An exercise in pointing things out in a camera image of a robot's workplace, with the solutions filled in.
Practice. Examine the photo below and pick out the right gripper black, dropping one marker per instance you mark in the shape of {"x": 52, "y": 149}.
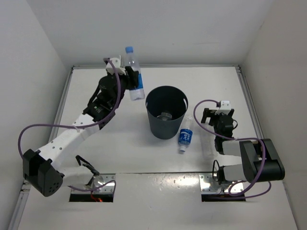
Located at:
{"x": 207, "y": 113}

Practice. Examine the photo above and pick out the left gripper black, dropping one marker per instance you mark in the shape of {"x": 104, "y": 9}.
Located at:
{"x": 132, "y": 75}

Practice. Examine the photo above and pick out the blue cap water bottle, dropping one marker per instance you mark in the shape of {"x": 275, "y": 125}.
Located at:
{"x": 137, "y": 93}

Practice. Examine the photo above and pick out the clear unlabelled plastic bottle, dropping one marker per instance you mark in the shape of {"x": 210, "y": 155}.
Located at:
{"x": 207, "y": 144}

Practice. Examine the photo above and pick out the white cap blue label bottle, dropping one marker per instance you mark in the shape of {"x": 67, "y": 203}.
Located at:
{"x": 185, "y": 133}

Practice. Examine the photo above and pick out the clear bottle orange blue label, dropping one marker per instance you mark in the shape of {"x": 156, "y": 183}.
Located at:
{"x": 165, "y": 116}

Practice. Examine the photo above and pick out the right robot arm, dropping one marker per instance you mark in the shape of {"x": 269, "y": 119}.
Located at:
{"x": 254, "y": 158}

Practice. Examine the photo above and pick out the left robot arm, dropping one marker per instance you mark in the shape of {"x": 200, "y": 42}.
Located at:
{"x": 42, "y": 168}

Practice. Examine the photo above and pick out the dark round waste bin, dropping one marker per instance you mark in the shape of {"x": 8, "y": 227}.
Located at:
{"x": 162, "y": 99}

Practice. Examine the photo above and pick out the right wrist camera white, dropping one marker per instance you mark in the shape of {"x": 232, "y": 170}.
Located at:
{"x": 223, "y": 107}

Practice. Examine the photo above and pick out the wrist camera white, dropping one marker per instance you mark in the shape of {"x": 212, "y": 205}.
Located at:
{"x": 223, "y": 107}
{"x": 115, "y": 63}

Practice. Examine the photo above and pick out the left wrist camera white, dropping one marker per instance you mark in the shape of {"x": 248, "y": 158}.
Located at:
{"x": 115, "y": 63}

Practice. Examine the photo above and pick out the aluminium frame rail left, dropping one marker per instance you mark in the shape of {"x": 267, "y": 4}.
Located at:
{"x": 57, "y": 120}

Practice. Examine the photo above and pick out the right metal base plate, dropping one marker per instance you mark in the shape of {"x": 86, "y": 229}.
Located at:
{"x": 209, "y": 186}

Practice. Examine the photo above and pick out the metal base plate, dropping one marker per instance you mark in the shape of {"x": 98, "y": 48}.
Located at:
{"x": 100, "y": 184}
{"x": 209, "y": 186}

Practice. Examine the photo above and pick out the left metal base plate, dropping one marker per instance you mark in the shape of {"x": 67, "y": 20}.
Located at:
{"x": 100, "y": 184}

